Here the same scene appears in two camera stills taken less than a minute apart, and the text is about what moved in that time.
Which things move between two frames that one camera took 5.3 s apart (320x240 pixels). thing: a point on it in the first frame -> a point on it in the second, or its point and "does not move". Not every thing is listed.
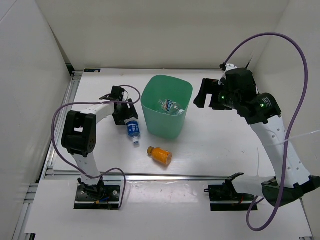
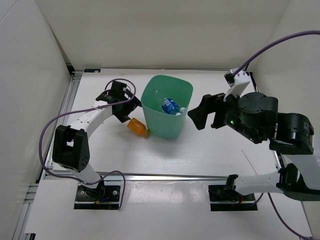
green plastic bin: x=159 y=87 does not move
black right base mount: x=224 y=197 does not move
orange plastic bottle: x=160 y=154 -> x=137 y=127
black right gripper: x=208 y=87 -> x=211 y=104
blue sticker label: x=92 y=70 does not move
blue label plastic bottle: x=133 y=130 -> x=170 y=106
